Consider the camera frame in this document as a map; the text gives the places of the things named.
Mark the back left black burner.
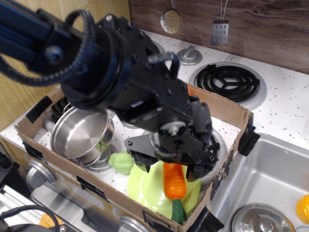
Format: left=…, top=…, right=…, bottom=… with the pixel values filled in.
left=152, top=40, right=165, bottom=54

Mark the grey toy sink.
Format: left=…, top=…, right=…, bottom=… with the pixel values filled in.
left=210, top=133, right=309, bottom=232

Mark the stainless steel pot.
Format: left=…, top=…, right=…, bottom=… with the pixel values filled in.
left=50, top=107, right=114, bottom=167

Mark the steel lid in sink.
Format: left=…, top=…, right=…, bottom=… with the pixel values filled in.
left=229, top=203, right=297, bottom=232

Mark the silver front panel knob left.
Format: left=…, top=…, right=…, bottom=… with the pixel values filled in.
left=26, top=159, right=56, bottom=189

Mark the silver front panel knob right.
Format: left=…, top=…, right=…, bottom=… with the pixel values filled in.
left=118, top=215, right=144, bottom=232

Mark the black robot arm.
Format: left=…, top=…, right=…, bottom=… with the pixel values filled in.
left=0, top=0, right=217, bottom=181

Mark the orange object bottom left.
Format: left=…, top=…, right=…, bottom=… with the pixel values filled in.
left=39, top=214, right=55, bottom=228

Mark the hanging perforated metal spoon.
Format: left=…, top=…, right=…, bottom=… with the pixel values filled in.
left=160, top=0, right=182, bottom=34

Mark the front left black burner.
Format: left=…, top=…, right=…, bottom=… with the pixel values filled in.
left=45, top=97, right=72, bottom=123

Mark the hanging slotted metal spatula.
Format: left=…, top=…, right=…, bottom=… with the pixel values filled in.
left=210, top=0, right=229, bottom=46

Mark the front right black burner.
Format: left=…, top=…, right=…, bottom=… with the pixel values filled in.
left=142, top=125, right=228, bottom=189

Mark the black burner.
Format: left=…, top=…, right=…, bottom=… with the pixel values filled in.
left=142, top=125, right=228, bottom=189
left=45, top=97, right=72, bottom=123
left=188, top=62, right=267, bottom=111
left=152, top=40, right=165, bottom=54

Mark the brown cardboard fence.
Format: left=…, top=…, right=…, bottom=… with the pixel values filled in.
left=16, top=85, right=255, bottom=232

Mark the yellow toy in sink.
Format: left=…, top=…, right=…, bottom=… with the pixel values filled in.
left=296, top=195, right=309, bottom=224

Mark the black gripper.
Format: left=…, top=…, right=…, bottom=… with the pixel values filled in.
left=106, top=15, right=212, bottom=182

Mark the silver panel knob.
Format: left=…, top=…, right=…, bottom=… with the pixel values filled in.
left=118, top=215, right=144, bottom=232
left=26, top=159, right=56, bottom=189

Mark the back right black burner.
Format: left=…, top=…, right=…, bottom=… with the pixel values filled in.
left=188, top=62, right=267, bottom=111

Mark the light green toy vegetable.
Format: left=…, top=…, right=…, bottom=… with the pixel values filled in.
left=108, top=150, right=134, bottom=174

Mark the black cable bottom left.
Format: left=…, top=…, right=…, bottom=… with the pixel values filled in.
left=0, top=204, right=61, bottom=232

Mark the light green plastic plate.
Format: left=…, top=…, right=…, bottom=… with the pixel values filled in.
left=126, top=161, right=201, bottom=219

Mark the silver back stove knob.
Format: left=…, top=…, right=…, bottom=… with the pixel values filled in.
left=177, top=46, right=203, bottom=66

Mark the orange toy carrot green stem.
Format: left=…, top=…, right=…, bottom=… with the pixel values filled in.
left=163, top=162, right=187, bottom=224

